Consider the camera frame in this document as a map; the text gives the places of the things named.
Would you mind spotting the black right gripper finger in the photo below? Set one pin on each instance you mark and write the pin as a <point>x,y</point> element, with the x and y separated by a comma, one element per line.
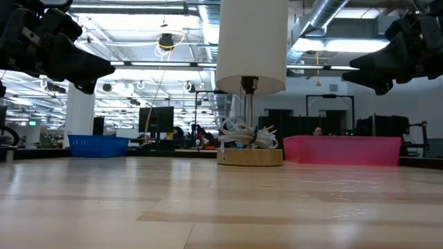
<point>377,83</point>
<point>391,58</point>

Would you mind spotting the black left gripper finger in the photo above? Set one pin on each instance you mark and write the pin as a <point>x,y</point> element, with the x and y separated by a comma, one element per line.
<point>86,86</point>
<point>76,64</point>

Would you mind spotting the black upright box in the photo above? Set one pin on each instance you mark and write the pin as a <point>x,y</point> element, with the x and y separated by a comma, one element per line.
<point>98,126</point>

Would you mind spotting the black workstation equipment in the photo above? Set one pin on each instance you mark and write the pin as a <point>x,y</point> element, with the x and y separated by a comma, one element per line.
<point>384,126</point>

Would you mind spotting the blue plastic basket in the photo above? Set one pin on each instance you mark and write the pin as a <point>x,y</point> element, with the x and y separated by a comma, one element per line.
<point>97,147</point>

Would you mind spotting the pink plastic bin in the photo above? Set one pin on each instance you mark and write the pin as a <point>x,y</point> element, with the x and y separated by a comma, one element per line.
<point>342,150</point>

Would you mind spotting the person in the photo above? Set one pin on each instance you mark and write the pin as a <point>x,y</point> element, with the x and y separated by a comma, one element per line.
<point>178,134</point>
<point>202,136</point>
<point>317,131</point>

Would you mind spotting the black computer monitor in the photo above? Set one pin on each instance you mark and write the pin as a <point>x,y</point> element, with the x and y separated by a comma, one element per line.
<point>157,119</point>

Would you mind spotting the table lamp with wooden base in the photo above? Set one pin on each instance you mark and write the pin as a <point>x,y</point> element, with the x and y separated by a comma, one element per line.
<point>252,41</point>

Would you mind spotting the black metal frame stand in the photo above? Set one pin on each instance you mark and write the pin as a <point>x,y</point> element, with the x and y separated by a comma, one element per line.
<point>353,110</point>

